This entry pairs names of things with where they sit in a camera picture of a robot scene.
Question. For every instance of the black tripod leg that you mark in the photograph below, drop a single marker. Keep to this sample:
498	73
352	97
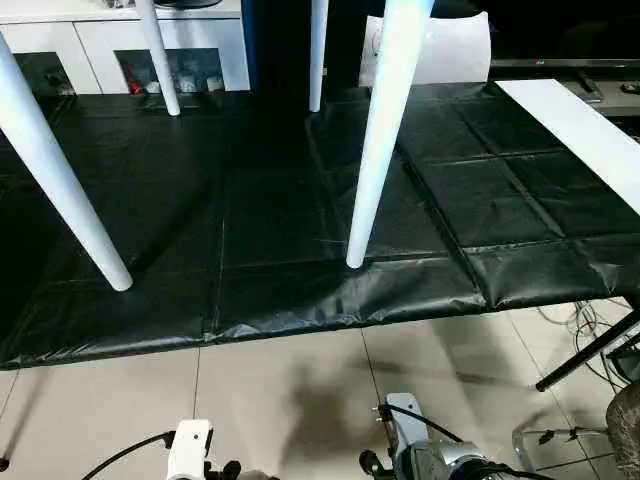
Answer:
590	350
20	420

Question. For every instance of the black work mat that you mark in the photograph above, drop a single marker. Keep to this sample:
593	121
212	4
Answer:
250	225

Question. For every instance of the brown woven basket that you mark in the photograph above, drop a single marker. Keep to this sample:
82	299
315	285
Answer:
625	430

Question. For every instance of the black power adapter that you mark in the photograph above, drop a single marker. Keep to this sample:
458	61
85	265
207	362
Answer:
627	362

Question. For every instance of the small white cup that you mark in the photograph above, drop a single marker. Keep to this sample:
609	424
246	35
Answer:
214	83
153	87

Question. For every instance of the white flat board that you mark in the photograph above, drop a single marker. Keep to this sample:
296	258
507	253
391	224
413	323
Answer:
575	125

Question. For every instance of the red bottle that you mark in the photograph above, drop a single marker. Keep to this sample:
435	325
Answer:
135	82

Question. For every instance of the black tall cabinet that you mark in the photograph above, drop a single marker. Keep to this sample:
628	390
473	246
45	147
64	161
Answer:
285	45

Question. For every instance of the black bar red light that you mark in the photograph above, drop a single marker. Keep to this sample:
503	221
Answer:
565	63

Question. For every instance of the white glass-door cabinet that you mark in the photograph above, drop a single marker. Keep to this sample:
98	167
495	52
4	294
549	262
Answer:
50	35

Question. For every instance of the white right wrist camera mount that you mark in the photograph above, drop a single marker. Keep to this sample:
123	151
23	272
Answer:
407	420

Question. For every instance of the chrome metal frame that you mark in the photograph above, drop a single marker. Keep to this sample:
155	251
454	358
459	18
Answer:
525	445

